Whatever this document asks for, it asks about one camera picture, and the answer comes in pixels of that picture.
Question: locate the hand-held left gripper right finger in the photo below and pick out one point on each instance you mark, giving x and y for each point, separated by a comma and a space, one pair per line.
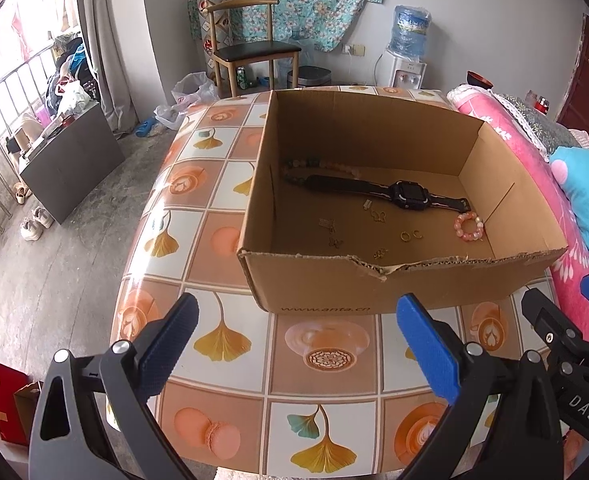
429, 350

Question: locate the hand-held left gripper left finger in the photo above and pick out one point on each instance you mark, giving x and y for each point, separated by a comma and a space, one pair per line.
169, 340

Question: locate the brown cardboard box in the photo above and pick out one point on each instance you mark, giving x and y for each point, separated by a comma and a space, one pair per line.
324, 285

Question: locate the hollow gold butterfly pendant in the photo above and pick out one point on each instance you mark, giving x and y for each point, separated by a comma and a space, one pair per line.
378, 215

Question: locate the black digital wrist watch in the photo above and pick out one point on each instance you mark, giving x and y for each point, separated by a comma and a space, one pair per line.
409, 195

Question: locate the tile pattern tablecloth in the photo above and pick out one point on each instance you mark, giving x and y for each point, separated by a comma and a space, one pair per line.
204, 260

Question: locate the pink floral blanket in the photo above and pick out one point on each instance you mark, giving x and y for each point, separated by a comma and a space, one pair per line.
524, 160

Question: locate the brown paper bag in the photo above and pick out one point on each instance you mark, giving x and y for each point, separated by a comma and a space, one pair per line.
24, 410

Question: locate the red paper bag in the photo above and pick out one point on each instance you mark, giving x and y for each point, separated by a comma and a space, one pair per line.
4, 400

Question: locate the white sneaker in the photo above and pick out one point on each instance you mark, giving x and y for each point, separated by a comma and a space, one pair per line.
30, 230
43, 217

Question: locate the grey lace-edged cloth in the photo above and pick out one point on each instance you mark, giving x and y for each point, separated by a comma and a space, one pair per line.
539, 125

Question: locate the red jar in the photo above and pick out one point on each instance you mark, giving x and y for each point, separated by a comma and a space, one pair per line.
540, 105

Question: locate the grey board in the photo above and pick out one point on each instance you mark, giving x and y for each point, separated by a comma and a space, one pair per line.
74, 165

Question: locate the pair of beige shoes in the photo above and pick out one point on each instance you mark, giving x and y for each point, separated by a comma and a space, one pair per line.
22, 194

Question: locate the blue slipper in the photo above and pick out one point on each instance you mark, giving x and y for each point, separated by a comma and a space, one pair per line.
147, 129

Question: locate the white plastic bag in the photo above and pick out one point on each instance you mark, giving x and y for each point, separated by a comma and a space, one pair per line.
172, 115
192, 87

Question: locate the red bowl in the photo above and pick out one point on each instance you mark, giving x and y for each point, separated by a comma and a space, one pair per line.
477, 80

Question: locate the green can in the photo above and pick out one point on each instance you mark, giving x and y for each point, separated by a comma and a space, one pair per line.
241, 77

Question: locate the white water dispenser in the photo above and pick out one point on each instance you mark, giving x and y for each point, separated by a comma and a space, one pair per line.
404, 75

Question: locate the pile of clothes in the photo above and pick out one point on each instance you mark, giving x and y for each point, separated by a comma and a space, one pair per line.
69, 75

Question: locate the grey trash bin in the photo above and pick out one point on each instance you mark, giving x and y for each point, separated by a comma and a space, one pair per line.
309, 77

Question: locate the wooden chair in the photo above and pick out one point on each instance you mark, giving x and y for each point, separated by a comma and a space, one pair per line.
254, 52

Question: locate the grey curtain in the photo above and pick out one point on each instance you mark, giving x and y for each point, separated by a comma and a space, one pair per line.
109, 35

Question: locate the blue water bottle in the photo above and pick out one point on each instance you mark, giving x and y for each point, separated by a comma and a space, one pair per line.
409, 30

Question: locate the teal floral curtain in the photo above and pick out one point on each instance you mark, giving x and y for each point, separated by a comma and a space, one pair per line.
314, 0

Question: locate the wall socket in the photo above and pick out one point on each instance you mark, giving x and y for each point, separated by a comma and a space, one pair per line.
355, 50

